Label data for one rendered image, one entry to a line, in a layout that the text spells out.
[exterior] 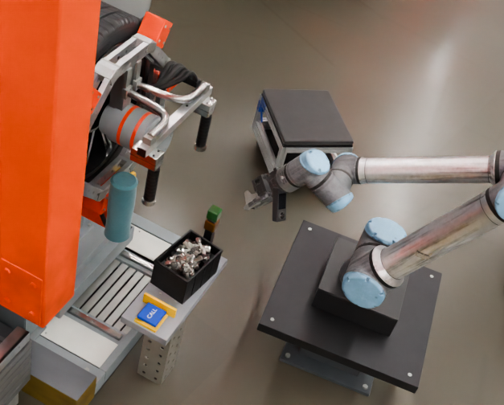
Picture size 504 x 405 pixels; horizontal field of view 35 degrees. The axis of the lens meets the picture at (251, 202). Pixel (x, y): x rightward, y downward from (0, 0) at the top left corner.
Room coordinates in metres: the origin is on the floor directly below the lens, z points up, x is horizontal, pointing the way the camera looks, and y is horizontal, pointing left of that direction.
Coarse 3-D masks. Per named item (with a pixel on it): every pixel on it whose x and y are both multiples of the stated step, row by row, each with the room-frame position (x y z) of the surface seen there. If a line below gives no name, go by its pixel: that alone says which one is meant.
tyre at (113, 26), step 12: (108, 12) 2.16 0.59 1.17; (120, 12) 2.23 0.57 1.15; (108, 24) 2.09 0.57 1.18; (120, 24) 2.12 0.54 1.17; (132, 24) 2.19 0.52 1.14; (108, 36) 2.06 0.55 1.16; (120, 36) 2.12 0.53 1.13; (96, 48) 2.00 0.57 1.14; (108, 48) 2.06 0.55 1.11; (84, 180) 2.00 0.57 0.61
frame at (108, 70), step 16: (128, 48) 2.10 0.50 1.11; (144, 48) 2.11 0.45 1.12; (160, 48) 2.22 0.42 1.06; (96, 64) 1.96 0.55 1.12; (112, 64) 1.98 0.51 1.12; (128, 64) 2.03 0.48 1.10; (160, 64) 2.24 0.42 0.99; (96, 80) 1.95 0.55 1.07; (112, 80) 1.94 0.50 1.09; (96, 112) 1.88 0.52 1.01; (128, 160) 2.15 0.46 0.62; (96, 176) 2.03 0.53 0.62; (96, 192) 1.92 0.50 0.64
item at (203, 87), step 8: (136, 64) 2.07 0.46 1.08; (136, 72) 2.07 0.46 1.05; (136, 80) 2.07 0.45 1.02; (136, 88) 2.07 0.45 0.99; (144, 88) 2.06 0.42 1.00; (152, 88) 2.07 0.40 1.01; (200, 88) 2.14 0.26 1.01; (208, 88) 2.18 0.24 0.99; (160, 96) 2.05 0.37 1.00; (168, 96) 2.05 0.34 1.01; (176, 96) 2.06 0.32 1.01; (184, 96) 2.07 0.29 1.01; (192, 96) 2.09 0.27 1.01
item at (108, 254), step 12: (132, 228) 2.27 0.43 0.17; (108, 252) 2.13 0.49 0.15; (120, 252) 2.19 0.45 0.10; (96, 264) 2.05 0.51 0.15; (108, 264) 2.11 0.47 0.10; (84, 276) 1.98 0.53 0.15; (96, 276) 2.03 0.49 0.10; (84, 288) 1.95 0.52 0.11; (72, 300) 1.88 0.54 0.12; (60, 312) 1.80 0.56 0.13
